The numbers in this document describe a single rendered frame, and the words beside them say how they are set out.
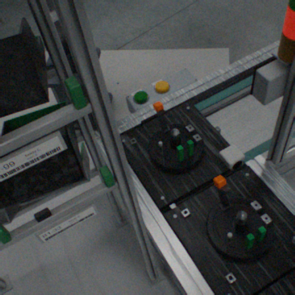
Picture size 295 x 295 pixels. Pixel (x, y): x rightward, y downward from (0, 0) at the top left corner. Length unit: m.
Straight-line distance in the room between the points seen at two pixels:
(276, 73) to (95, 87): 0.44
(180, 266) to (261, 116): 0.49
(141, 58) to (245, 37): 1.54
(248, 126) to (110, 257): 0.51
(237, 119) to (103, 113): 0.71
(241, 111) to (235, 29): 1.82
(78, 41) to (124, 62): 1.03
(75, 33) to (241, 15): 2.71
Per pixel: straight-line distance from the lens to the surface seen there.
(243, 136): 1.05
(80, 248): 0.99
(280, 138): 0.88
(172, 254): 0.84
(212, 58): 1.35
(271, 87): 0.75
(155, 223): 0.88
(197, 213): 0.86
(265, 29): 2.90
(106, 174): 0.49
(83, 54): 0.35
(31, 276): 1.01
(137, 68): 1.34
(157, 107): 0.91
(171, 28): 2.91
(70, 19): 0.33
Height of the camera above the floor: 1.75
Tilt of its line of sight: 54 degrees down
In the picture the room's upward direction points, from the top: 11 degrees counter-clockwise
